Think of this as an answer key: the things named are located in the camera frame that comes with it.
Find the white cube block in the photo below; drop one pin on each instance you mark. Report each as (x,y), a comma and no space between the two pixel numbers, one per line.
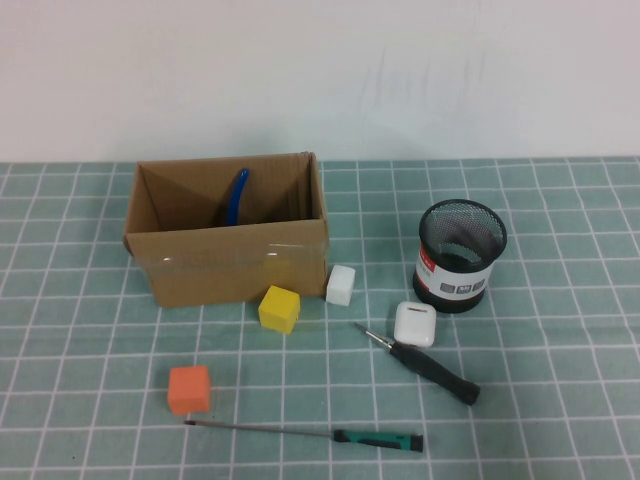
(340,286)

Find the yellow cube block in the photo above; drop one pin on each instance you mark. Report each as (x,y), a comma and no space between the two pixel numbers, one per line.
(277,310)

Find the brown cardboard box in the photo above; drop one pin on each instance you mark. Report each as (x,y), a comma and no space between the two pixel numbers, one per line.
(235,270)

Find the white earbuds case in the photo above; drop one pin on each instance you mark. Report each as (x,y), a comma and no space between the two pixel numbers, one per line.
(414,325)

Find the black mesh pen holder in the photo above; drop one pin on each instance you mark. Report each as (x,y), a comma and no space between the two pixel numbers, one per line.
(450,285)

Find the orange cube block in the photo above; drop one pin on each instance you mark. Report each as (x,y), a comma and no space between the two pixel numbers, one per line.
(189,390)

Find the green and black long screwdriver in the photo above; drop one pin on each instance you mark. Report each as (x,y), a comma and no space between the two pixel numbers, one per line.
(380,440)

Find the green checked tablecloth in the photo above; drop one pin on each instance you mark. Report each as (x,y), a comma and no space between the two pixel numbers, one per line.
(550,400)

